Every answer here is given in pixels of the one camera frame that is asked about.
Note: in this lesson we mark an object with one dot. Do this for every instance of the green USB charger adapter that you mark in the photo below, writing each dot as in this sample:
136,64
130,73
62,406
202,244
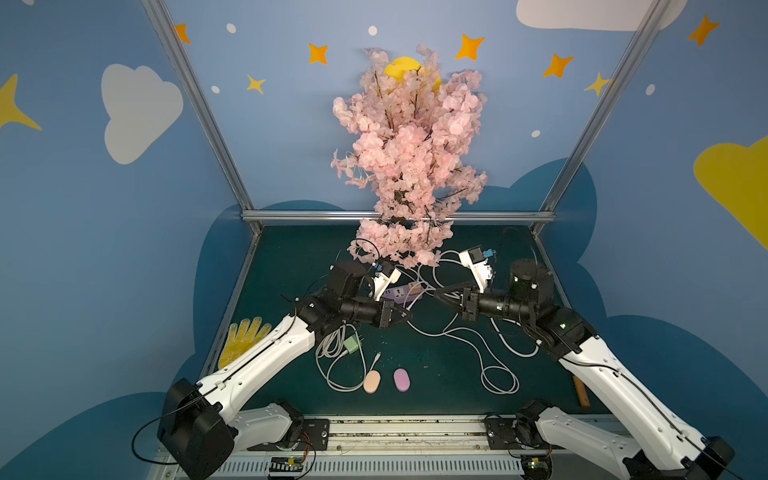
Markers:
351,344

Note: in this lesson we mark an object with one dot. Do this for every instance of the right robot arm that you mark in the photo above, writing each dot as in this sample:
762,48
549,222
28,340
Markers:
658,443

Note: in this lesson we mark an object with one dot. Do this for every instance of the pink artificial blossom tree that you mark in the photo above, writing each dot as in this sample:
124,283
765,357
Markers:
412,133

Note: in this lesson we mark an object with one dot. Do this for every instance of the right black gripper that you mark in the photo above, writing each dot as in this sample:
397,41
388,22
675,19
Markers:
469,303

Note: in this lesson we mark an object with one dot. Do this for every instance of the purple power strip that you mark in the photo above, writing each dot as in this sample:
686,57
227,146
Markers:
404,294

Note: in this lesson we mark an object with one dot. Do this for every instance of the yellow work glove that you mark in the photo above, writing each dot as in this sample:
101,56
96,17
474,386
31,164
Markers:
241,337

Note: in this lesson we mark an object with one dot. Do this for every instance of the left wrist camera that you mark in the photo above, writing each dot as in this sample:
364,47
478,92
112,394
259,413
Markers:
386,274

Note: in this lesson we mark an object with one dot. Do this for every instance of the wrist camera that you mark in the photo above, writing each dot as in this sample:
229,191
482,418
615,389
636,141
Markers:
386,274
477,260

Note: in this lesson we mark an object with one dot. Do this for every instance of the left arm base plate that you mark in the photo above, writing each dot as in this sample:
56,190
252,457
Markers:
312,433

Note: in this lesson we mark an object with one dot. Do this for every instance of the green circuit board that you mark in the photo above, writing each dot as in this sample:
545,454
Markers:
281,466

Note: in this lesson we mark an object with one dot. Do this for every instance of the aluminium front rail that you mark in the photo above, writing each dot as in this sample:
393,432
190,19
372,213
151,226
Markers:
406,447

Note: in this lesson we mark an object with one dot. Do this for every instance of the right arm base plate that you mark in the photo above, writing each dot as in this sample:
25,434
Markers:
512,433

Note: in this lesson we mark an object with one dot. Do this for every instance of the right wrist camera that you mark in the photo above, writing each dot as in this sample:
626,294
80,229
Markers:
477,260

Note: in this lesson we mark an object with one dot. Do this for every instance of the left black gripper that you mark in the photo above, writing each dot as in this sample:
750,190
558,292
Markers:
385,313

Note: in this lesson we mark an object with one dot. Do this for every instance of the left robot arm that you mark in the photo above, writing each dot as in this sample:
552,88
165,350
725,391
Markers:
203,423

